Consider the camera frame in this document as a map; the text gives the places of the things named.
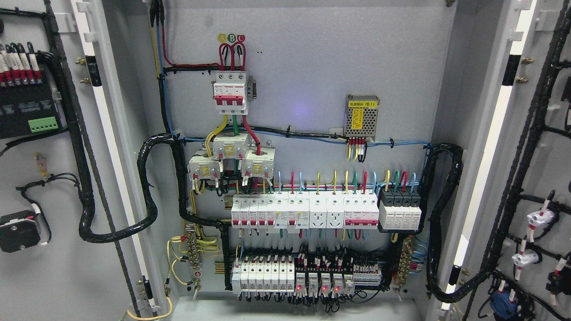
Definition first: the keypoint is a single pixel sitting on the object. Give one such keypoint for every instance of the black digital power meter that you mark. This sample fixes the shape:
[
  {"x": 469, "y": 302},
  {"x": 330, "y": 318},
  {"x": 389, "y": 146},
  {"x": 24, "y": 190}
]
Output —
[{"x": 26, "y": 100}]

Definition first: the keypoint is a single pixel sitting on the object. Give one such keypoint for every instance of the lower relay terminal row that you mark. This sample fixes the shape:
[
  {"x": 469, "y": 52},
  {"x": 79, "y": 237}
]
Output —
[{"x": 335, "y": 273}]

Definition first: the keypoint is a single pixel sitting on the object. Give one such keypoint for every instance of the white DIN socket breaker row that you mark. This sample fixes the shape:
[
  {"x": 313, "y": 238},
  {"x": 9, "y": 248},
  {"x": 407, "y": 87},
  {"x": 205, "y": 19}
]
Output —
[{"x": 290, "y": 211}]

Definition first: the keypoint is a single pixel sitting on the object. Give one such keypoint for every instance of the lower white breaker row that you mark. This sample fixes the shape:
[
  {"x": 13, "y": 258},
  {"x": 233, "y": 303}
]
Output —
[{"x": 263, "y": 274}]

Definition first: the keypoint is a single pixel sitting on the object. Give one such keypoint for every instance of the red main circuit breaker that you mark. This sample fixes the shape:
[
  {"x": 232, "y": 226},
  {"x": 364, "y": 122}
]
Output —
[{"x": 233, "y": 91}]

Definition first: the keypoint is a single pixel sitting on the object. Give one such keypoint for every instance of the metal mesh power supply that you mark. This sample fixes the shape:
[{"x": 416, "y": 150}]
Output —
[{"x": 361, "y": 115}]

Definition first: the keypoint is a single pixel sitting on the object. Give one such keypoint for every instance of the white current transformers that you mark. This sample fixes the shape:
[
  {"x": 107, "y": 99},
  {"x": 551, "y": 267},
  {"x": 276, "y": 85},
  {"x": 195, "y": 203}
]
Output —
[{"x": 231, "y": 152}]

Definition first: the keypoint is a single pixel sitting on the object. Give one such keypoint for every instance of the black surge protector block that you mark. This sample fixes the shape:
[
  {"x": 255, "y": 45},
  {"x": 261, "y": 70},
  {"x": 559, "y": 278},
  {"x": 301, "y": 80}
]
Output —
[{"x": 399, "y": 211}]

